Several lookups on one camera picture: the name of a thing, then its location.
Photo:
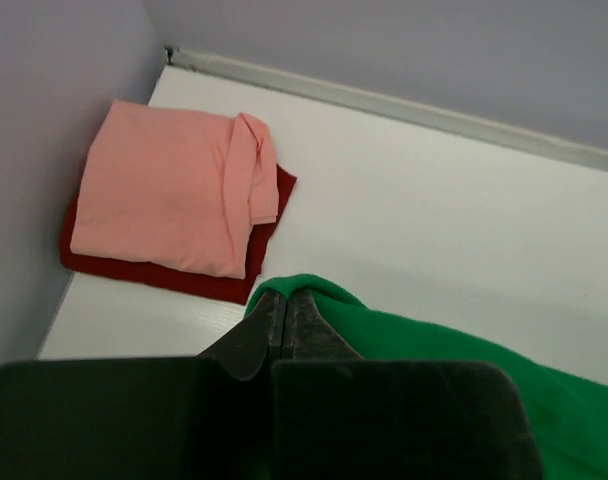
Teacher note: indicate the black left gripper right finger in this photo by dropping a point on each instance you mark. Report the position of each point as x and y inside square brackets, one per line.
[337, 415]

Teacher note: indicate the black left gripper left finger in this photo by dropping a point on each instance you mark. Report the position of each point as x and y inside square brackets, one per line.
[187, 417]

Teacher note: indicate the green t shirt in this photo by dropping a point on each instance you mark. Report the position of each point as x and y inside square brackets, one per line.
[569, 414]

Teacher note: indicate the dark red t shirt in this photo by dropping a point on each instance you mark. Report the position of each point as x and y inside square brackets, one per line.
[232, 290]

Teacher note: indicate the pink t shirt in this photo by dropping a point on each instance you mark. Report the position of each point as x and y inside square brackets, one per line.
[182, 189]

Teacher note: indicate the aluminium table edge rail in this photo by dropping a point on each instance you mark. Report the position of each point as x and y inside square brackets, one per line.
[390, 107]

